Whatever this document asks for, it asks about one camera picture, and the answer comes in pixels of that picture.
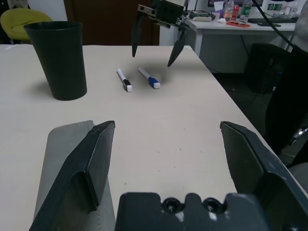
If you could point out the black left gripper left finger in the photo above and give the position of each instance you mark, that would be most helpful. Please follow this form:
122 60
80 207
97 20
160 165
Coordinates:
79 168

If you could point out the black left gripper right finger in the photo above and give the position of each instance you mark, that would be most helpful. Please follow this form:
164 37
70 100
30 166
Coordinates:
252 168

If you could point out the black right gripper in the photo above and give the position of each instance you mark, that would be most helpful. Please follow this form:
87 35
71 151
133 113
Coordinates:
168 12

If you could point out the grey glasses case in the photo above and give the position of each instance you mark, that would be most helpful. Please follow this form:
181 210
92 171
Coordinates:
60 139

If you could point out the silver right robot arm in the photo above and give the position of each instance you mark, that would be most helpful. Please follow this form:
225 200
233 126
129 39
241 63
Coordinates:
302 31

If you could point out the white marker blue cap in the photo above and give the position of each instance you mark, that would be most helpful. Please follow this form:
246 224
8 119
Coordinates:
151 80

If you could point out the white marker black cap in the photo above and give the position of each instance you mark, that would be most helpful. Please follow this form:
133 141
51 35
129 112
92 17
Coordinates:
124 78

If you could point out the grey handheld controller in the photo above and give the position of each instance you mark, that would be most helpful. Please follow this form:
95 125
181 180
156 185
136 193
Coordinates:
202 16

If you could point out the clear plastic bottle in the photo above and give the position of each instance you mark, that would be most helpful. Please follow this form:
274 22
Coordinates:
229 10

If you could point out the orange flat tray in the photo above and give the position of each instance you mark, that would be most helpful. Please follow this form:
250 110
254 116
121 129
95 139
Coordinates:
238 24

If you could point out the white office desk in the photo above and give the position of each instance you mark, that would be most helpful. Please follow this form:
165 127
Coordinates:
240 31

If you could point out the green label bottle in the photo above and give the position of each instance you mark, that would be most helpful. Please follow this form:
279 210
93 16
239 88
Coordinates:
246 10

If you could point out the black plastic cup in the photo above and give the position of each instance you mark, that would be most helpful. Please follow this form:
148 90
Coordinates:
62 67

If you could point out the black computer tower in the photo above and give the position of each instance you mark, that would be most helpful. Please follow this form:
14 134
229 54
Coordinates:
264 67

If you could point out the black keyboard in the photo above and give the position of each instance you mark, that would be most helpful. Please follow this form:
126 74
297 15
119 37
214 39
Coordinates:
272 20

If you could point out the yellow-green chair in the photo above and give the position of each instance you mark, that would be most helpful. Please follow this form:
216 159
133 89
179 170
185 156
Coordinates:
19 21

